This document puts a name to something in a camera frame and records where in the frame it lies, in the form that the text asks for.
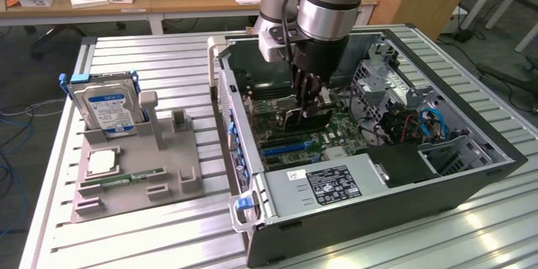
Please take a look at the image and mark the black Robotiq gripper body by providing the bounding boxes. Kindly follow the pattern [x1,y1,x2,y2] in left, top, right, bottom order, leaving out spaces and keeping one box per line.
[293,37,350,100]

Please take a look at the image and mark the blue expansion slot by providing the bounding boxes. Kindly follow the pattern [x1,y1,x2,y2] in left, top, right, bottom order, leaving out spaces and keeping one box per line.
[261,142,307,157]

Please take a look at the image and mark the black stand foot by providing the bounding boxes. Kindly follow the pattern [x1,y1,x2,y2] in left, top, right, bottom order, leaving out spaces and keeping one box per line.
[474,60,538,95]

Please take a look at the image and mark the grey power supply unit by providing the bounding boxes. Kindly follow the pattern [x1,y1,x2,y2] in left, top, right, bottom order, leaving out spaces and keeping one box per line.
[261,154,390,219]

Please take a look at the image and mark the silver CPU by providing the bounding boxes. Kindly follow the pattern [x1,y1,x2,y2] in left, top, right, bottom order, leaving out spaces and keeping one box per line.
[86,149,122,176]

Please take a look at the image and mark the white floor cable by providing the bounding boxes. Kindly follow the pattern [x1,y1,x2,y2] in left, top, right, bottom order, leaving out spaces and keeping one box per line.
[0,97,71,118]

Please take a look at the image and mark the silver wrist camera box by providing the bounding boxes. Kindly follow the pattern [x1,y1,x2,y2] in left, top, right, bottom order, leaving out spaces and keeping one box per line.
[258,30,297,62]

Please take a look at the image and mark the CPU socket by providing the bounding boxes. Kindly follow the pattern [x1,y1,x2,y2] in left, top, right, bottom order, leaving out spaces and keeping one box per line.
[271,95,297,111]

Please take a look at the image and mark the Nvidia graphics card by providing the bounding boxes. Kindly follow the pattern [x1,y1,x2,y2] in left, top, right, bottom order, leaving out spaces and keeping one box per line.
[267,106,337,135]

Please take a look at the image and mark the metal socket cover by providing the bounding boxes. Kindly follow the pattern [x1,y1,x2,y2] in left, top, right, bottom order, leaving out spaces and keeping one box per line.
[322,88,338,110]

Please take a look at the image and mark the metal drive cage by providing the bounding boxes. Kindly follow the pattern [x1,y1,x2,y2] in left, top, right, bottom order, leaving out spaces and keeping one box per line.
[350,40,437,131]

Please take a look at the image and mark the green motherboard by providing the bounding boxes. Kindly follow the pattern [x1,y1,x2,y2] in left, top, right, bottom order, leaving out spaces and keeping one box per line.
[239,79,368,173]

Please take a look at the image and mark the grey printed parts rack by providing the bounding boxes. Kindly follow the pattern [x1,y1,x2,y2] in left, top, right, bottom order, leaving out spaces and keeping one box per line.
[70,90,209,222]

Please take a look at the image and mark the red and black wire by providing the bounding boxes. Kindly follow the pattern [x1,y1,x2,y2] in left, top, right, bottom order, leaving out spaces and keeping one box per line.
[398,113,418,143]

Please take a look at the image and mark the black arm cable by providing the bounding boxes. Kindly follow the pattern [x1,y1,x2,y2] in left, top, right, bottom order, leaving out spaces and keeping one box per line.
[281,0,305,66]

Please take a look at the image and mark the blue SATA wire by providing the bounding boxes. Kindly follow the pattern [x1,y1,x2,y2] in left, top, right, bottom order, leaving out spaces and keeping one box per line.
[417,107,450,143]

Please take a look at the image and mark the black power adapter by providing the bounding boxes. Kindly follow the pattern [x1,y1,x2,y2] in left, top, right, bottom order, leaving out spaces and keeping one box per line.
[452,28,476,43]

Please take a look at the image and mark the hard disk in blue caddy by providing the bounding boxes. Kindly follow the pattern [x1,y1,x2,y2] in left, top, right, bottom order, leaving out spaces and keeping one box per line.
[58,69,143,139]

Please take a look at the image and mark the blue case latch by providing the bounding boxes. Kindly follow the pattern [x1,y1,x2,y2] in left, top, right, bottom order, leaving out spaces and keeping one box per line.
[234,197,254,212]

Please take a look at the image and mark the metal disk bay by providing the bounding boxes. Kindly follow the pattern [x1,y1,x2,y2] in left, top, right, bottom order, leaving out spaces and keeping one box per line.
[417,134,492,178]

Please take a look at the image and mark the green RAM stick bare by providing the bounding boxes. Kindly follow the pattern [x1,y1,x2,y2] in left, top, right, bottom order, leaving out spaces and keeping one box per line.
[86,168,166,188]

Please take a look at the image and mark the white metal table frame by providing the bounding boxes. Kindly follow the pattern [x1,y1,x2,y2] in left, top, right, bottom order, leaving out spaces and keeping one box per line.
[460,0,538,53]

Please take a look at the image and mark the black open PC case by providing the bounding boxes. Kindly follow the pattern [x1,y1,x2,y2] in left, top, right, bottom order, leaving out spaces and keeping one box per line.
[207,27,530,268]

